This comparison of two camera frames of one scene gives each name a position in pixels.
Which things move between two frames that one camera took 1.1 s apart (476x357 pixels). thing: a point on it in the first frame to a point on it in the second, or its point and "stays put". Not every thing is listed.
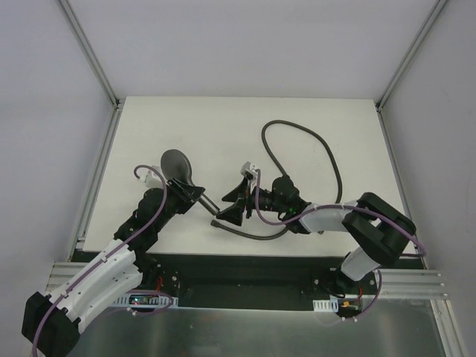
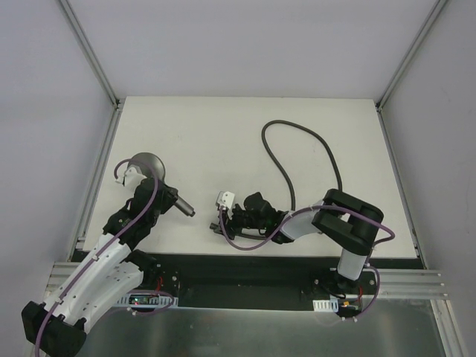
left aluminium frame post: [90, 53] stays put
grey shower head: [176, 165] to [181, 202]
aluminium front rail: [396, 284] stays put
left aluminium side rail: [80, 233] stays put
